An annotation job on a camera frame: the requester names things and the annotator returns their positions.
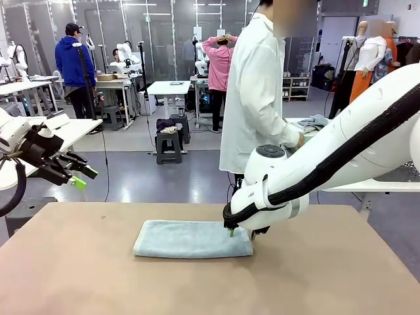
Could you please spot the black stand with white top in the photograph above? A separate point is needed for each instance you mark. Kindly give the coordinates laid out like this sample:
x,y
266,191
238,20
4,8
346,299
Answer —
x,y
341,85

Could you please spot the small white desk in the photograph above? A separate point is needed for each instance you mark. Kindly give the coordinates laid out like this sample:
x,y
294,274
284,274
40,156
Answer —
x,y
167,88

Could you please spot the person in white shirt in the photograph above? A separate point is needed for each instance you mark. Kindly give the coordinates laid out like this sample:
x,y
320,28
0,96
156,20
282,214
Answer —
x,y
252,98

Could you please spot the long white workbench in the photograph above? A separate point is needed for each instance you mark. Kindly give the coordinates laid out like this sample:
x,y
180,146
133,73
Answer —
x,y
19,87

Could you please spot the grey plastic step stool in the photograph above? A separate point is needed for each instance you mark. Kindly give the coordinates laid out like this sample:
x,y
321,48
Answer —
x,y
113,113
169,136

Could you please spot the person in pink hoodie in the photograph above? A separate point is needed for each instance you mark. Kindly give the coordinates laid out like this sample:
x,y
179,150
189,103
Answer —
x,y
218,69

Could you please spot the workbench with lit computer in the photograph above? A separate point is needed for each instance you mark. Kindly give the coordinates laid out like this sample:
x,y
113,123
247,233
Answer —
x,y
203,98

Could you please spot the open cardboard box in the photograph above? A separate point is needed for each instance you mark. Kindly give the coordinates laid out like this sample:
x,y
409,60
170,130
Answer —
x,y
108,77

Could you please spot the white table with white legs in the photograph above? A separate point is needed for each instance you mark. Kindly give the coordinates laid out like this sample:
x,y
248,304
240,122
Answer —
x,y
377,186
82,128

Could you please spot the grey metal workbench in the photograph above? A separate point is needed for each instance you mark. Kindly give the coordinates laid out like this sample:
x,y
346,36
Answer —
x,y
111,83

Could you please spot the wooden shoe shelf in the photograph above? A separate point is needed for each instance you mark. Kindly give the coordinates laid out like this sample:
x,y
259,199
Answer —
x,y
297,88

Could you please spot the dark and beige clothes pile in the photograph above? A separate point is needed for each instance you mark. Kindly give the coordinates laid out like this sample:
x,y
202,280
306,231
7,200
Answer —
x,y
165,125

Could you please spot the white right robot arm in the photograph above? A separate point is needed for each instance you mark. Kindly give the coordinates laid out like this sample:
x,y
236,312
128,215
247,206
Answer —
x,y
328,151

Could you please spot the white box cabinet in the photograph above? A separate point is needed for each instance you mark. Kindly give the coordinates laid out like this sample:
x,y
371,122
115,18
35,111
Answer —
x,y
146,103

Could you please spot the dark grey plastic stool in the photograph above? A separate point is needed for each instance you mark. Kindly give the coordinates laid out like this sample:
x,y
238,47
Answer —
x,y
33,210

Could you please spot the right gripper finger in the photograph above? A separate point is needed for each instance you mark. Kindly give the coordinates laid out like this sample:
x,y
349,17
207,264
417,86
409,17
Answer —
x,y
231,233
253,235

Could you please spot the light blue towel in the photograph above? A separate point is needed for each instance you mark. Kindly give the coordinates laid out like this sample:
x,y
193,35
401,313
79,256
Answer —
x,y
183,239

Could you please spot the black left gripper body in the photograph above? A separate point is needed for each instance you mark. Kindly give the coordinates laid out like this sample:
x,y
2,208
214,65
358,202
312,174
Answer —
x,y
42,146

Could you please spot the person in blue hoodie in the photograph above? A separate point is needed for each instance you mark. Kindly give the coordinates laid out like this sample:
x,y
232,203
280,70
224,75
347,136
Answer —
x,y
70,62

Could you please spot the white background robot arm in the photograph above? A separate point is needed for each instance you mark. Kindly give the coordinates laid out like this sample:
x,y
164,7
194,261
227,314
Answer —
x,y
18,57
126,54
201,62

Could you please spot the black bags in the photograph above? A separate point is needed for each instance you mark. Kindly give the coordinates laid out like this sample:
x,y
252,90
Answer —
x,y
323,77

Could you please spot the mannequin with orange shirt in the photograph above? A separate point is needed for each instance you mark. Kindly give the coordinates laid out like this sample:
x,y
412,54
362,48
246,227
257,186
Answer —
x,y
390,42

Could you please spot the dark grey step stool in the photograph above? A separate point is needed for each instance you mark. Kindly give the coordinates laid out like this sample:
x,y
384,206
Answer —
x,y
182,123

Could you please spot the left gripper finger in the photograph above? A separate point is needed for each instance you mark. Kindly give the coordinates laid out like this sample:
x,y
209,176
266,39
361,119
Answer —
x,y
65,175
83,164

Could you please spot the mannequin with orange trousers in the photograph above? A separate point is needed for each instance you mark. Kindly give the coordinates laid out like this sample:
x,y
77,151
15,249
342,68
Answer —
x,y
359,85

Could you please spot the seated person behind robot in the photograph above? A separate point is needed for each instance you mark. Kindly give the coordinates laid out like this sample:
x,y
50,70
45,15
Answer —
x,y
115,56

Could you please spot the mannequin with white top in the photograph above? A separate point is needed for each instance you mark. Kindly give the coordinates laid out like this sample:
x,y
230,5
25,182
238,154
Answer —
x,y
372,54

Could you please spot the dark clothes on rack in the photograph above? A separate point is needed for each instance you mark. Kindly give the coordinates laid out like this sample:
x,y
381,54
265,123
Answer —
x,y
407,52

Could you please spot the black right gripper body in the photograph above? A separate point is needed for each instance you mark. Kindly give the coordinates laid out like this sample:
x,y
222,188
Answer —
x,y
261,230

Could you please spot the person's right hand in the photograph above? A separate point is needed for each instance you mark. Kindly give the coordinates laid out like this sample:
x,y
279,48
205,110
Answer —
x,y
300,140

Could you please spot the person's right forearm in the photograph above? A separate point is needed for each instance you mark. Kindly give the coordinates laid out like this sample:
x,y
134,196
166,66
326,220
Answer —
x,y
282,131

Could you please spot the black tripod pole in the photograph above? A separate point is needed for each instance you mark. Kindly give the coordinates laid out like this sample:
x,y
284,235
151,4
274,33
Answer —
x,y
86,85
143,72

